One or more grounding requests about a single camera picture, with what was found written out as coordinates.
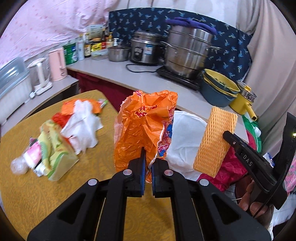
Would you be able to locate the beige curtain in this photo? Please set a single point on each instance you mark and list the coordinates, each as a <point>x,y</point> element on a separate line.
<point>272,72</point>

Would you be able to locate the white clear electric kettle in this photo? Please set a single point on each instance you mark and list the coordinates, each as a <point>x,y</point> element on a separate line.
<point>40,75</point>

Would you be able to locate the small steel pot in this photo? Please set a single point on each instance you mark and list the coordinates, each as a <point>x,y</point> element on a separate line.
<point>118,53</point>

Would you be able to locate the right human hand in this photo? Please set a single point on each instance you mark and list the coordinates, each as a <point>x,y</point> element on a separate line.
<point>265,215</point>

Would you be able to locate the large stacked steel steamer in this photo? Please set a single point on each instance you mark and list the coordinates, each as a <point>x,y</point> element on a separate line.
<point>186,50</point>

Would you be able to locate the orange foam fruit net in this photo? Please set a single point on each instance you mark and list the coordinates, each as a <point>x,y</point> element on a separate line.
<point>213,147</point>

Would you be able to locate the pink white small wrapper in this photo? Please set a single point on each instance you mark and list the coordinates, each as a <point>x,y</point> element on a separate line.
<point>33,155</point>

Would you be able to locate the purple cloth on steamer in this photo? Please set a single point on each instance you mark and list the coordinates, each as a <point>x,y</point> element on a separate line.
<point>184,22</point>

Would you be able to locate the dark soy sauce bottle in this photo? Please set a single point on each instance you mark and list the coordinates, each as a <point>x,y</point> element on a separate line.
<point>87,46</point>

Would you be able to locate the orange plastic wrapper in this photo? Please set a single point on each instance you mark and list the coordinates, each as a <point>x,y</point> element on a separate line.
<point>69,108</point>

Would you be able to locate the white paper towel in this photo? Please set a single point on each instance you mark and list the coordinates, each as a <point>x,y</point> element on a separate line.
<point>81,129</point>

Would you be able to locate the pink electric kettle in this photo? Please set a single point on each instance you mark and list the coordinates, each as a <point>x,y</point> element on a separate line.
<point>57,64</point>

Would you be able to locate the silver rice cooker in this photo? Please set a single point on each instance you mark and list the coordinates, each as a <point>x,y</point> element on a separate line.
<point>146,48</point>

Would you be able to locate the stacked yellow blue bowls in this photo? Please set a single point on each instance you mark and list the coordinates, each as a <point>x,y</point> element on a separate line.
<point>217,89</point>

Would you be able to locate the orange snack wrapper bag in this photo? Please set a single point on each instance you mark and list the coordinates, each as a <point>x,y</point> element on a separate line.
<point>145,121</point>

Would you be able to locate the red counter skirt cloth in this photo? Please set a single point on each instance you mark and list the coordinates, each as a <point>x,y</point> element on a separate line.
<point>115,94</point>

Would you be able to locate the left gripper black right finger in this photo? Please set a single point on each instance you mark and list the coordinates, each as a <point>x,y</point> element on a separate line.
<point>200,210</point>

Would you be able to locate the pink dotted curtain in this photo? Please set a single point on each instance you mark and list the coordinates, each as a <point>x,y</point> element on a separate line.
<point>40,25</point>

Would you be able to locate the grey lidded white dish box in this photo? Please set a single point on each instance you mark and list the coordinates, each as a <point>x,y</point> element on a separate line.
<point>15,87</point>

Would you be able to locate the clear plastic bag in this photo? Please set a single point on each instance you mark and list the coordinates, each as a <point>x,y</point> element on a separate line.
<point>19,166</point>

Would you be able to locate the green tin can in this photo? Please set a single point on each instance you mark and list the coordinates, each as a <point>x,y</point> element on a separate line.
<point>70,53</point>

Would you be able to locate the yellow green snack bag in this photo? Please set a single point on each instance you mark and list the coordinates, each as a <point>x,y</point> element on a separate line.
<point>58,157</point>

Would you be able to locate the green plastic bag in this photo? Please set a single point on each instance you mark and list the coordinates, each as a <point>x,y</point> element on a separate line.
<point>253,128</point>

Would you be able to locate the black induction cooktop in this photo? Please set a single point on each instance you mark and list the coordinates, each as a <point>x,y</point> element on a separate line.
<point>190,83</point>

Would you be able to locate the white cylindrical bottle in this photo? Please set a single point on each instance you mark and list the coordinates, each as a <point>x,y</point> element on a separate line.
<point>80,47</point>

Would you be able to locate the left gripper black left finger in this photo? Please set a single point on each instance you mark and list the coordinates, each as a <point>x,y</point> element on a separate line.
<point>95,211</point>

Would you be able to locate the navy patterned backsplash cloth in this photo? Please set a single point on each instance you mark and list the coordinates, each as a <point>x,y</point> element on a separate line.
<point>233,60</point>

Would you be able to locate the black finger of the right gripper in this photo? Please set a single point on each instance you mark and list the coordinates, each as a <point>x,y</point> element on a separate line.
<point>256,165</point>

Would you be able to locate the white bin liner trash can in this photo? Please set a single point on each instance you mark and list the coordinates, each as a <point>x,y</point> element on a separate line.
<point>187,133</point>

